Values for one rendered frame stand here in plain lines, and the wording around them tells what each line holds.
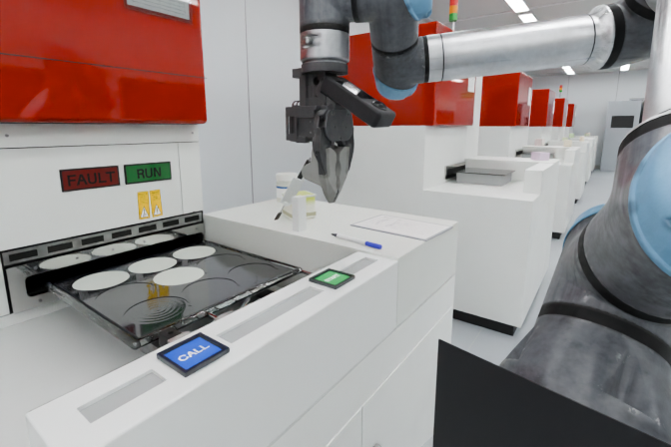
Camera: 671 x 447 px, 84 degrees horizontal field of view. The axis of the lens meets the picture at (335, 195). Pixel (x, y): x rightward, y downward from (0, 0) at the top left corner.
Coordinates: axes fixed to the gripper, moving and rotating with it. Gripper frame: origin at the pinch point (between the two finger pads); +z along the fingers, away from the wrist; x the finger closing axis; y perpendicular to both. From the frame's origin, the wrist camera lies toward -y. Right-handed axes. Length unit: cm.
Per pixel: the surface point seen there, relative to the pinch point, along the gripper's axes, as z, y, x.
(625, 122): -26, -62, -1229
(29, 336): 29, 51, 29
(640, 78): -145, -83, -1304
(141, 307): 20.6, 29.2, 17.9
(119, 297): 20.6, 36.4, 18.3
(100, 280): 21, 48, 17
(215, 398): 17.2, -4.0, 26.7
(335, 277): 14.1, 0.2, -0.4
